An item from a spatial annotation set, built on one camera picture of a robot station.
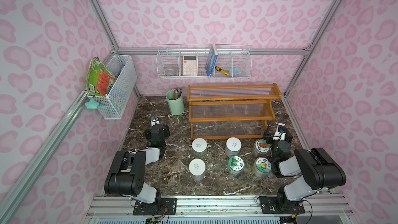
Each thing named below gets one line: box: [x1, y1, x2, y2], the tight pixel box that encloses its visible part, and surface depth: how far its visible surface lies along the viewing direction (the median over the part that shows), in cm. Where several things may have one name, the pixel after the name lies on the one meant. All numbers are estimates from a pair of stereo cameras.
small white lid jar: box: [188, 158, 207, 182], surface depth 78 cm
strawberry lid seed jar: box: [252, 138, 272, 158], surface depth 86 cm
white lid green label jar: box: [191, 137, 208, 159], surface depth 86 cm
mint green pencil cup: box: [165, 88, 185, 116], surface depth 103 cm
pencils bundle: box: [172, 87, 183, 100], surface depth 102 cm
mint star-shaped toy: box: [84, 97, 100, 110], surface depth 64 cm
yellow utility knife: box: [215, 65, 230, 77], surface depth 97 cm
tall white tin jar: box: [224, 136, 243, 158], surface depth 86 cm
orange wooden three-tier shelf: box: [187, 82, 282, 140], surface depth 106 cm
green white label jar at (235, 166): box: [226, 155, 245, 177], surface depth 80 cm
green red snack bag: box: [86, 56, 117, 96], surface depth 73 cm
